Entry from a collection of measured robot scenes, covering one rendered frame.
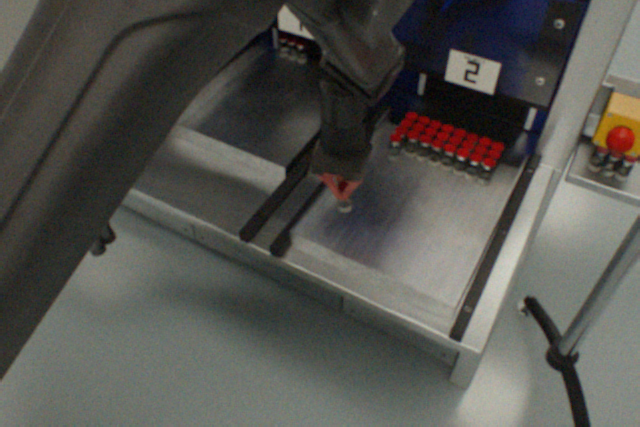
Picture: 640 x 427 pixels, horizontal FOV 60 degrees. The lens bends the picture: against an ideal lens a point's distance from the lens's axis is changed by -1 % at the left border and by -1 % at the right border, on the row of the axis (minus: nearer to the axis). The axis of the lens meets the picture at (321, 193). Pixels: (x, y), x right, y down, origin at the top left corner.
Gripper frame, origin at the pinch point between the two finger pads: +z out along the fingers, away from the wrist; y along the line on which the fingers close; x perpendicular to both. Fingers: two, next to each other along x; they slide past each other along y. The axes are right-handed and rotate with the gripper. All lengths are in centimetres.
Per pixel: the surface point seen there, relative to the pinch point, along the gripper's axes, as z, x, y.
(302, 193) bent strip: 8.9, 8.4, 5.0
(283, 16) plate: -3.7, 21.7, 36.0
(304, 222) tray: 6.6, 5.5, -2.4
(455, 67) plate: -3.6, -11.7, 28.5
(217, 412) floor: 96, 34, -8
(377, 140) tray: 9.7, -0.5, 21.6
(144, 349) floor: 96, 63, 4
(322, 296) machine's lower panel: 86, 15, 30
